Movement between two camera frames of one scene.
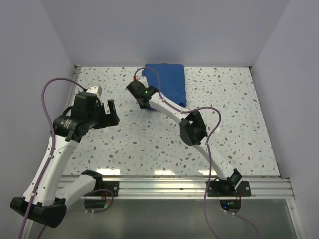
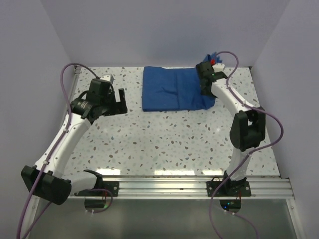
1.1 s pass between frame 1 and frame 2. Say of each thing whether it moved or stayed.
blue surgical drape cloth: moved
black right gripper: moved
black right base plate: stayed
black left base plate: stayed
